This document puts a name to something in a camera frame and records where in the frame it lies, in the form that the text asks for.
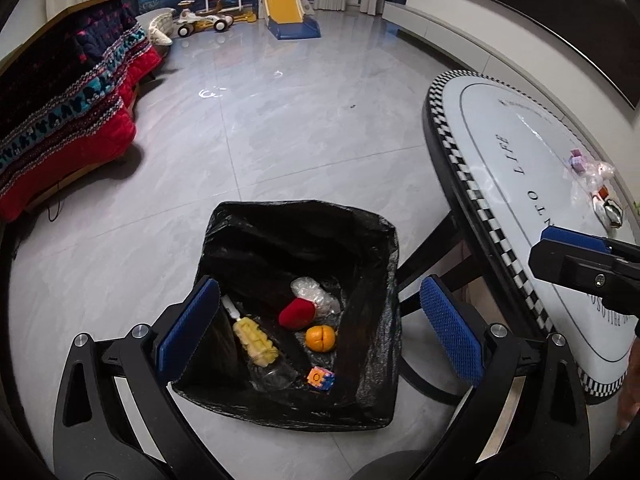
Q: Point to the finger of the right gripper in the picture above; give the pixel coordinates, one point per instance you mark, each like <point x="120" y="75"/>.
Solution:
<point x="598" y="266"/>

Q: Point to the small clear bubble bag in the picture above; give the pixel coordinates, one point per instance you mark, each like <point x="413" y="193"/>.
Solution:
<point x="596" y="174"/>

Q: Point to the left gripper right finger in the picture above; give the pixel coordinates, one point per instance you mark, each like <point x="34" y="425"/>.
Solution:
<point x="524" y="416"/>

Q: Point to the white low cabinet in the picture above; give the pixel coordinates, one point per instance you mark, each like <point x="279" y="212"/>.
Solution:
<point x="546" y="72"/>

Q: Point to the black trash bag bin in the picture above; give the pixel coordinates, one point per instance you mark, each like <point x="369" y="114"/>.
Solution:
<point x="254" y="251"/>

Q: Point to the yellow sponge brush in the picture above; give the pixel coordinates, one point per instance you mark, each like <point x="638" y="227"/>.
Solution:
<point x="258" y="346"/>

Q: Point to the orange fruit peel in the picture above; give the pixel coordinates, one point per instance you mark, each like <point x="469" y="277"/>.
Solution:
<point x="320" y="338"/>

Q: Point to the colourful foam puzzle cube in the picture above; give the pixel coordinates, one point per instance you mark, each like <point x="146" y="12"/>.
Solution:
<point x="320" y="378"/>

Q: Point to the red pouch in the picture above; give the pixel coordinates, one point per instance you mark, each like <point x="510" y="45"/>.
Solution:
<point x="297" y="315"/>

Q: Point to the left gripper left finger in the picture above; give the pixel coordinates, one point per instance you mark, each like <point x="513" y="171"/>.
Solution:
<point x="115" y="418"/>

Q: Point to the wall television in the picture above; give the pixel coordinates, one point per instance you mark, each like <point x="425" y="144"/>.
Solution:
<point x="604" y="32"/>

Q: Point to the red patterned sofa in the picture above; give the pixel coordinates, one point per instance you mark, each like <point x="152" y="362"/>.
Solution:
<point x="66" y="95"/>

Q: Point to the silver foil snack packet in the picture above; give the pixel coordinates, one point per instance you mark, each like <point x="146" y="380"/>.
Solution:
<point x="608" y="212"/>

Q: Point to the person right hand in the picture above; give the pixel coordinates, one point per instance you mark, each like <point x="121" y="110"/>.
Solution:
<point x="629" y="399"/>

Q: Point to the clear plastic bag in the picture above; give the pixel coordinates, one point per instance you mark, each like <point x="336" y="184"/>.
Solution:
<point x="324" y="303"/>

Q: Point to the clear plastic cup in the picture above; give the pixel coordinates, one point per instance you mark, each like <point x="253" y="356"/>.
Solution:
<point x="275" y="376"/>

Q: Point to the yellow toy slide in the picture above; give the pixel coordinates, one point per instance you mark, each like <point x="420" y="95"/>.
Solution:
<point x="290" y="19"/>

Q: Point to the white toy car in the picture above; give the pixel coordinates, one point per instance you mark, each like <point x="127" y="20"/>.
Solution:
<point x="189" y="22"/>

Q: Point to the white wicker basket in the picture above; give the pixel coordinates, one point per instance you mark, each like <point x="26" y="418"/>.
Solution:
<point x="161" y="27"/>

